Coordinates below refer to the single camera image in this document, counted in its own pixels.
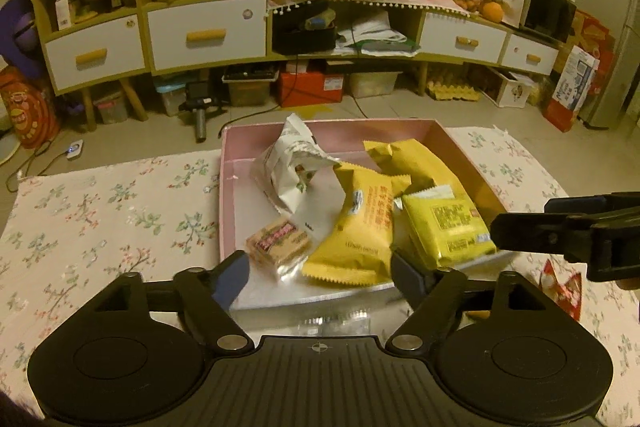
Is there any black handheld device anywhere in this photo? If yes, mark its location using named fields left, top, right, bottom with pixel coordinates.
left=180, top=82, right=223, bottom=142

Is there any white cabinet drawer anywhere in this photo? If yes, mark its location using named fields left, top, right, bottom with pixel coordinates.
left=44, top=14, right=146, bottom=90
left=500, top=34, right=560, bottom=75
left=146, top=0, right=268, bottom=72
left=420, top=12, right=508, bottom=62

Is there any yellow-green snack packet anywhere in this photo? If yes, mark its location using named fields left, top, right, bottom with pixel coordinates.
left=400, top=187, right=498, bottom=270

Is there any purple plush toy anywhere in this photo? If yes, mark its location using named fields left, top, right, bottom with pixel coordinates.
left=0, top=0, right=46, bottom=82

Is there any round white floor stand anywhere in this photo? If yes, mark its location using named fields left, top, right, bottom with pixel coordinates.
left=0, top=132, right=21, bottom=165

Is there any pink cardboard box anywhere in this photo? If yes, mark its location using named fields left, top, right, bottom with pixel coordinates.
left=218, top=118, right=516, bottom=310

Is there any wooden tv cabinet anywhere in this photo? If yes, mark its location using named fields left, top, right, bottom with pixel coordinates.
left=27, top=0, right=561, bottom=132

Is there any white printed box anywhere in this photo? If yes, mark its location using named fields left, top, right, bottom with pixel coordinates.
left=492, top=69, right=536, bottom=108

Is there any clear storage bin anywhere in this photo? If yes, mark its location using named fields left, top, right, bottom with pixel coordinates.
left=222, top=67, right=278, bottom=106
left=347, top=72, right=401, bottom=98

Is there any mustard yellow snack packet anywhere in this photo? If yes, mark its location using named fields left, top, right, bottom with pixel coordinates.
left=362, top=139, right=453, bottom=200

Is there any large yellow snack packet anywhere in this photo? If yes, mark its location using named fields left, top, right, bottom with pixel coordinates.
left=302, top=162, right=413, bottom=290

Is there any grey refrigerator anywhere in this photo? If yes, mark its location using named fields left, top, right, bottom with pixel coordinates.
left=572, top=0, right=640, bottom=128

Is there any pile of papers and cloths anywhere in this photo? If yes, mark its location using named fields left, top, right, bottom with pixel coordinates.
left=337, top=12, right=421, bottom=58

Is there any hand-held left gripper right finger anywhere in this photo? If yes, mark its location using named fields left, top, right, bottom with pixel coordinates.
left=385, top=248, right=551, bottom=354

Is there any white text-print snack packet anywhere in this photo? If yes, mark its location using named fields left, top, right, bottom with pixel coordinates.
left=250, top=114, right=343, bottom=215

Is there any egg tray stack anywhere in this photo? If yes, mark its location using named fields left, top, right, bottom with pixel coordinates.
left=425, top=67, right=483, bottom=102

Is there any clear wafer cracker packet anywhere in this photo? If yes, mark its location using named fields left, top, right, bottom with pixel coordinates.
left=245, top=217, right=313, bottom=280

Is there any blue lid storage bin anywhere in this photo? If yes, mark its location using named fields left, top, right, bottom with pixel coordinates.
left=152, top=77, right=193, bottom=116

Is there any red box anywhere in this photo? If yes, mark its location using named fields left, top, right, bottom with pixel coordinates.
left=279, top=72, right=345, bottom=108

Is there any red printed bag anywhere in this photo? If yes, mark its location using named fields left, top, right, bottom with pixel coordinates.
left=0, top=67, right=61, bottom=150

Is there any black box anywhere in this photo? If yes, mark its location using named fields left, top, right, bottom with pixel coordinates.
left=274, top=24, right=338, bottom=55

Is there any red white carton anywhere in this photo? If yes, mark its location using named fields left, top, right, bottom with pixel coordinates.
left=542, top=46, right=601, bottom=132

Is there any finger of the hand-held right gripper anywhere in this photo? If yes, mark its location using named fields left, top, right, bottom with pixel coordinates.
left=489, top=211, right=592, bottom=256
left=544, top=191, right=640, bottom=215

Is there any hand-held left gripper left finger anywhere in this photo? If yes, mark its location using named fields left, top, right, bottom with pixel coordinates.
left=95, top=249, right=256, bottom=355

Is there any microwave oven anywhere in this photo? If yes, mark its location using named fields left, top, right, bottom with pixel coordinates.
left=520, top=0, right=578, bottom=42

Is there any red gift bag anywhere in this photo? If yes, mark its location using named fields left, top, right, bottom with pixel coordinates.
left=570, top=9, right=618, bottom=72

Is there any red flower-print snack packet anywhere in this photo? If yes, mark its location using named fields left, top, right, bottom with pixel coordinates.
left=537, top=259, right=583, bottom=323

